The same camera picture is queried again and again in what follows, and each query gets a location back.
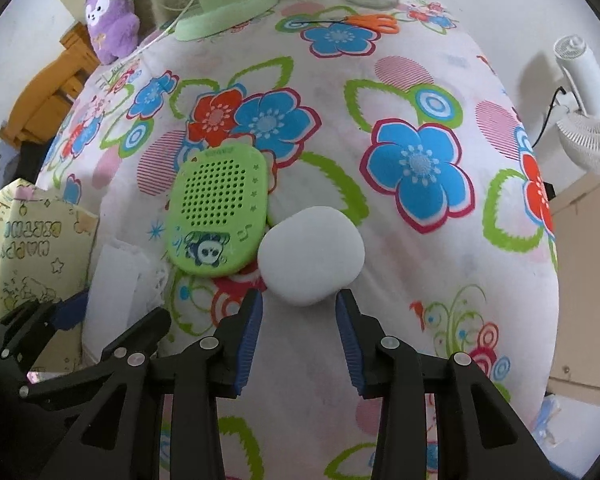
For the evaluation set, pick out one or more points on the green perforated speaker case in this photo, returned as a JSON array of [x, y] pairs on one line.
[[217, 210]]

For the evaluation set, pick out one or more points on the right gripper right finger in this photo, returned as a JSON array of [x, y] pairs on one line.
[[345, 311]]

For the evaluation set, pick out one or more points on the purple plush toy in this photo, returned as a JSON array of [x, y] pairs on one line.
[[113, 28]]

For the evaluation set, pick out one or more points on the floral tablecloth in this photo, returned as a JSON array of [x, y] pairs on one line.
[[410, 135]]

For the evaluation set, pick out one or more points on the yellow cartoon storage box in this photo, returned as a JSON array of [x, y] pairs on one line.
[[45, 246]]

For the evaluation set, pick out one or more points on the white tissue pack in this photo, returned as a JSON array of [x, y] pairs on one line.
[[126, 285]]

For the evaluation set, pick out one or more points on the white round sponge puff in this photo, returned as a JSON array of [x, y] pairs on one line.
[[311, 255]]

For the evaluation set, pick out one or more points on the wooden chair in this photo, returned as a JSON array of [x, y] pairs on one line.
[[47, 100]]

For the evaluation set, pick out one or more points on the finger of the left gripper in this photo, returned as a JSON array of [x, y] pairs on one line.
[[70, 313], [142, 337]]

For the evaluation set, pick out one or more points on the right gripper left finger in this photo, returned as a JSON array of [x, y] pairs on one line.
[[252, 312]]

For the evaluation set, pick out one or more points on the orange handled scissors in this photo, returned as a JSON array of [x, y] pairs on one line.
[[379, 23]]

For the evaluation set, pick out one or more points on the white floor fan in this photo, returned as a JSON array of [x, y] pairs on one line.
[[579, 128]]

